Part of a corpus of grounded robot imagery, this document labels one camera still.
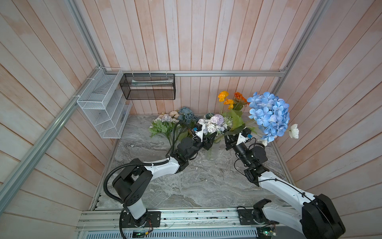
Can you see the clear glass vase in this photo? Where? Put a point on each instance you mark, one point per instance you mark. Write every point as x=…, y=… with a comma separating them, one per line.
x=213, y=152

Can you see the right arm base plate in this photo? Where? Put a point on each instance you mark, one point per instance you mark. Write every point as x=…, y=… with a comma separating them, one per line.
x=253, y=217

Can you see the teal ceramic vase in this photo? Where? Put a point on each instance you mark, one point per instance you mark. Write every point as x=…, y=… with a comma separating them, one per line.
x=209, y=116

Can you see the yellow poppy flower stem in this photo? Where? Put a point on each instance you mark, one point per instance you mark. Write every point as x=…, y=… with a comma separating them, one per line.
x=225, y=101

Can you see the blue hydrangea flower stem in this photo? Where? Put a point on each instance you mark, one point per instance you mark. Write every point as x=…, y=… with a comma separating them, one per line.
x=263, y=111

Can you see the aluminium front rail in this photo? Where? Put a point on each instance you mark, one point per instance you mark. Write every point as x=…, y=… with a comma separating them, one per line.
x=189, y=218

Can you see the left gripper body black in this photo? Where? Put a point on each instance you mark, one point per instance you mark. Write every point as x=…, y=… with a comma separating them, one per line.
x=205, y=143

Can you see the orange gerbera flower stem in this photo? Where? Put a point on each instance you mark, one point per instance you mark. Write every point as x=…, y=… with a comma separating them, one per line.
x=239, y=101

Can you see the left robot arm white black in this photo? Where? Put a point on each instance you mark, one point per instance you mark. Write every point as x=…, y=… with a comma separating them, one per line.
x=127, y=183

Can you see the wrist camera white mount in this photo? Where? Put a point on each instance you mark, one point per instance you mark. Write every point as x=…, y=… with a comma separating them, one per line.
x=244, y=136
x=198, y=131

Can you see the pink purple mixed bouquet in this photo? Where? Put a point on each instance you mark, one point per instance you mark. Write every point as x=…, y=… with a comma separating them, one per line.
x=218, y=123

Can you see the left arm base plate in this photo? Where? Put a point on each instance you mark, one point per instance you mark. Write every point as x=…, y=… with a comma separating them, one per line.
x=149, y=219

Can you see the black mesh wall basket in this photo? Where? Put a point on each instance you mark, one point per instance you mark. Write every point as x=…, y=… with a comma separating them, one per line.
x=148, y=86

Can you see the white ranunculus flower stem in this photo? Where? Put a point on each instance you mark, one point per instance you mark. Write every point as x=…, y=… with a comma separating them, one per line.
x=270, y=134

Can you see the dusty blue flower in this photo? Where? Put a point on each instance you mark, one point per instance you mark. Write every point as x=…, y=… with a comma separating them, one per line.
x=184, y=121

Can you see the cream rose greenery bunch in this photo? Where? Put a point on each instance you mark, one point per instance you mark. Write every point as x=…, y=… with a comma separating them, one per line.
x=165, y=124

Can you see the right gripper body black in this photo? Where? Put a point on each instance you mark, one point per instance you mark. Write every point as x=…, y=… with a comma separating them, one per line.
x=235, y=147

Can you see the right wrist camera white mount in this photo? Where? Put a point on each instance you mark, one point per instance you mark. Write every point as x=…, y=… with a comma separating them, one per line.
x=244, y=136

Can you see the white wire mesh shelf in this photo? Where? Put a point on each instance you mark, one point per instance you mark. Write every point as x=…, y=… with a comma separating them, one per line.
x=104, y=104

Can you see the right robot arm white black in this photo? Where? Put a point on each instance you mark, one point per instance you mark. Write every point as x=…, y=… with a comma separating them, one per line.
x=315, y=216

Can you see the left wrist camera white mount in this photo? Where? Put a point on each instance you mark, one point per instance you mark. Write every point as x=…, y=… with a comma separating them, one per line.
x=198, y=131

